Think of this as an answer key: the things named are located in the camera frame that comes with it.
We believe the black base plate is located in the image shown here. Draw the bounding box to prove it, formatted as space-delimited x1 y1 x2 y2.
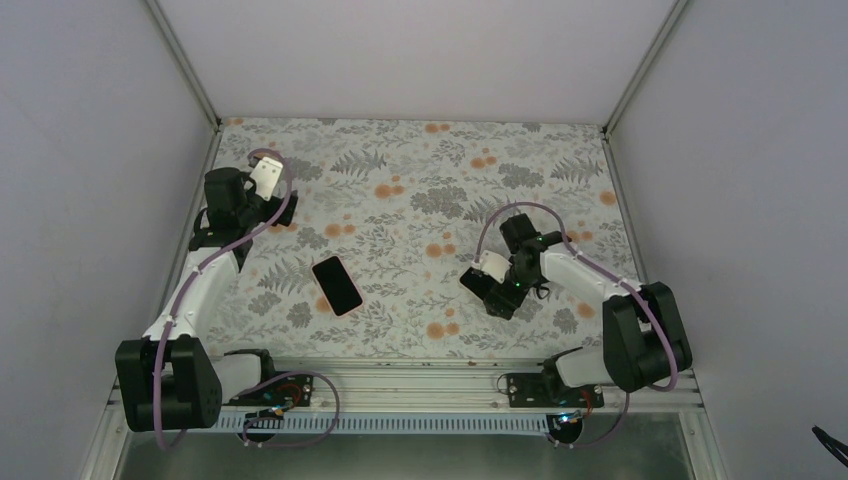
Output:
215 348 314 407
502 353 605 409

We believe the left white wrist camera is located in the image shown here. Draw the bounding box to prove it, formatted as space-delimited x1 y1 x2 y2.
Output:
249 157 284 201

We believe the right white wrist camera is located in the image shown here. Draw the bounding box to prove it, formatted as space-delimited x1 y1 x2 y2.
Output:
471 250 512 284

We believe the aluminium rail frame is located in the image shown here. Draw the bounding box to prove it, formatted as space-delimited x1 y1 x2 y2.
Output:
82 359 726 479

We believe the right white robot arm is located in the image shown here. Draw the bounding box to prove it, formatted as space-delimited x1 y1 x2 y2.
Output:
469 214 693 407

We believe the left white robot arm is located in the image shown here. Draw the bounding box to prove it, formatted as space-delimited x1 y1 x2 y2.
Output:
115 157 297 432

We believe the floral patterned mat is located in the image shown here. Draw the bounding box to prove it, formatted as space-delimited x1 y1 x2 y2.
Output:
206 117 636 359

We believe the phone in pink case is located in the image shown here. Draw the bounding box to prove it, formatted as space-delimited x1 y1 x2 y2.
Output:
311 256 364 317

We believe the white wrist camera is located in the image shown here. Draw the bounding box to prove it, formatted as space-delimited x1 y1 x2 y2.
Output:
471 250 512 284
249 157 284 201

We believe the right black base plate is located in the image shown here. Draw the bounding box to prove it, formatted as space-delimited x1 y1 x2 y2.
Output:
502 353 605 409

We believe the black object at corner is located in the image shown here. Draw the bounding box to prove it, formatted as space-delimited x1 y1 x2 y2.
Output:
811 425 848 467

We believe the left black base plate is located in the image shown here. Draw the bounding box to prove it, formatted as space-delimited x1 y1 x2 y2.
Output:
215 348 314 407

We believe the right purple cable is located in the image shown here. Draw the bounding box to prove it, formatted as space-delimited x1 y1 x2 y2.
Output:
474 201 680 449

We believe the black phone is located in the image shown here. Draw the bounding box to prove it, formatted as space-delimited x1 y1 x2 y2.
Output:
459 267 497 301

